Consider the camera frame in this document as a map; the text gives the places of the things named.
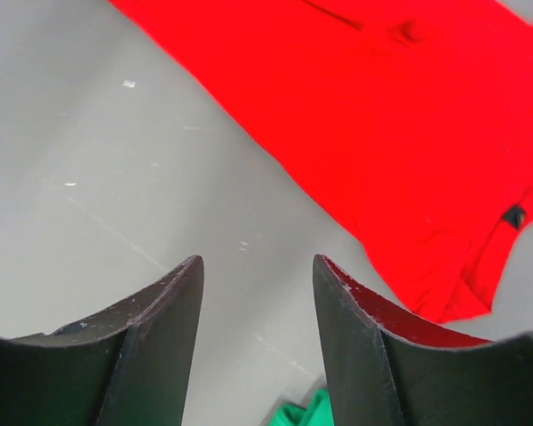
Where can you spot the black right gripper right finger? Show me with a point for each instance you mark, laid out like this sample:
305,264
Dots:
387,366

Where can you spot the red t shirt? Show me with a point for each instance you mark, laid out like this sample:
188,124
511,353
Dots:
409,122

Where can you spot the green folded t shirt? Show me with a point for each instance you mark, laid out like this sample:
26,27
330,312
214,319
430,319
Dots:
317,413

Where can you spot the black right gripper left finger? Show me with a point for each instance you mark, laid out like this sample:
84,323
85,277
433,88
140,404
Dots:
128,364

